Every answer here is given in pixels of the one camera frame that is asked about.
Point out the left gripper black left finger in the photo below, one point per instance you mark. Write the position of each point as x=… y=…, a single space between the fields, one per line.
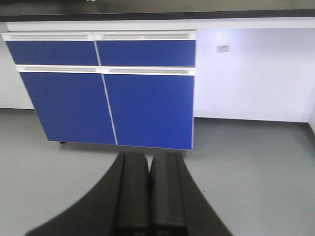
x=118 y=205

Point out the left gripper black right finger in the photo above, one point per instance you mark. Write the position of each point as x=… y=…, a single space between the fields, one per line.
x=178 y=208

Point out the blue right cabinet door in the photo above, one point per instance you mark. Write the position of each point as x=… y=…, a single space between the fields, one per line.
x=150 y=110

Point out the blue cabinet door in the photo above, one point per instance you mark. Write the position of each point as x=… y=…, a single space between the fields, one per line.
x=150 y=110
x=71 y=103

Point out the blue left cabinet door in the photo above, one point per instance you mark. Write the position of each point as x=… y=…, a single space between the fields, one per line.
x=71 y=103

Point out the blue white lab cabinet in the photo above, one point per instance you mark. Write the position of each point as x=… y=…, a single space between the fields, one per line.
x=128 y=88

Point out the blue right drawer front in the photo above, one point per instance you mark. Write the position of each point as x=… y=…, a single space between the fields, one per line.
x=151 y=48

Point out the blue drawer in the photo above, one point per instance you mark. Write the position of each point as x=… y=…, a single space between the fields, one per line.
x=151 y=48
x=51 y=48

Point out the blue left drawer front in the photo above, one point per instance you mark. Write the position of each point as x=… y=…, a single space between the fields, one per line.
x=51 y=48

